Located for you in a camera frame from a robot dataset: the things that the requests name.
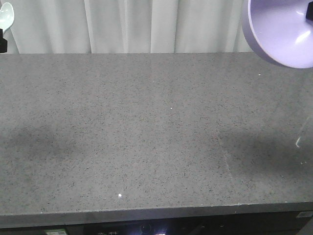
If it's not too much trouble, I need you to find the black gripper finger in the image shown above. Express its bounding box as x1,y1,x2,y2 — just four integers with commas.
0,29,8,53
306,1,313,22

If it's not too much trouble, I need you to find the pale green plastic spoon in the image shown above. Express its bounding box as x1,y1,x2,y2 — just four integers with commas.
0,2,15,34

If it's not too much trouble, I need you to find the purple plastic bowl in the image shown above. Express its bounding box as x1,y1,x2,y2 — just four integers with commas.
242,0,313,69

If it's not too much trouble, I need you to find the white curtain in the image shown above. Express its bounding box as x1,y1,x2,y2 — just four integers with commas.
4,0,250,54

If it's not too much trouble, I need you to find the black built-in dishwasher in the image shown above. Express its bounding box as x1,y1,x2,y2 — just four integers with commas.
0,225,84,235

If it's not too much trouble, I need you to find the black drawer disinfection cabinet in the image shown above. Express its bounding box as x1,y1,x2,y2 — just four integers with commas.
83,211,312,235

